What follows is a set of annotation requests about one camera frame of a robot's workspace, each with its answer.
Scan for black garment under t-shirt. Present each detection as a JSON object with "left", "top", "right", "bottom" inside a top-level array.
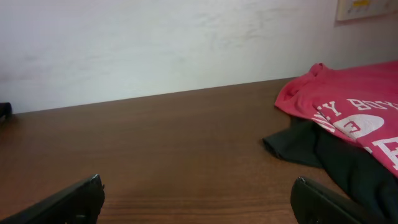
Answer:
[{"left": 262, "top": 118, "right": 397, "bottom": 223}]

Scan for red printed t-shirt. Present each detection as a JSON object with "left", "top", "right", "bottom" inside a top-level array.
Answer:
[{"left": 275, "top": 61, "right": 397, "bottom": 175}]

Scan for black shorts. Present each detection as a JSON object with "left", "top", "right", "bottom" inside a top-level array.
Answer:
[{"left": 0, "top": 102, "right": 12, "bottom": 123}]

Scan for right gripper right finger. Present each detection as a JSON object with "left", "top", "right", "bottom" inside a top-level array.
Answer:
[{"left": 290, "top": 177, "right": 391, "bottom": 224}]

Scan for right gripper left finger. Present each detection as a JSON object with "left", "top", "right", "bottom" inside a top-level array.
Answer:
[{"left": 1, "top": 174, "right": 105, "bottom": 224}]

